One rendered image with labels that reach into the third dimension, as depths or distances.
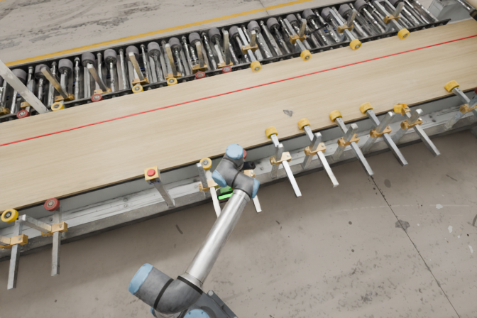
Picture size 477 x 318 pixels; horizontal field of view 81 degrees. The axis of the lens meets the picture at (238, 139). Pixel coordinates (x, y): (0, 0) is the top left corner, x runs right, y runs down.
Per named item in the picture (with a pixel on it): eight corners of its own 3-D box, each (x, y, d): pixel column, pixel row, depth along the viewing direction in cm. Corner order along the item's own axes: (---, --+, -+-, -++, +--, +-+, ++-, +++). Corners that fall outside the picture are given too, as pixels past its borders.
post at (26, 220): (69, 239, 192) (23, 220, 151) (64, 240, 192) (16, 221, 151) (69, 234, 194) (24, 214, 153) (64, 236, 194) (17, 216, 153)
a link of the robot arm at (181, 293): (181, 327, 96) (263, 177, 134) (152, 307, 99) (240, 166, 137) (184, 329, 105) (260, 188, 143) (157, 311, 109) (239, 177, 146)
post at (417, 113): (391, 147, 227) (424, 111, 186) (387, 148, 227) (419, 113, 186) (389, 144, 229) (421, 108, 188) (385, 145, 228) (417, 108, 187)
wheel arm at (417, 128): (438, 155, 189) (441, 153, 186) (434, 157, 188) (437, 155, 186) (406, 113, 207) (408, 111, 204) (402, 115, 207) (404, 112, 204)
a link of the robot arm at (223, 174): (229, 184, 132) (241, 164, 138) (208, 174, 135) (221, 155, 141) (230, 192, 140) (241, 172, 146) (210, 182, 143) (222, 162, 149)
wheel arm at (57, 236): (60, 274, 165) (56, 273, 161) (54, 276, 164) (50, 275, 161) (62, 205, 187) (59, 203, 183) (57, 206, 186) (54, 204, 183)
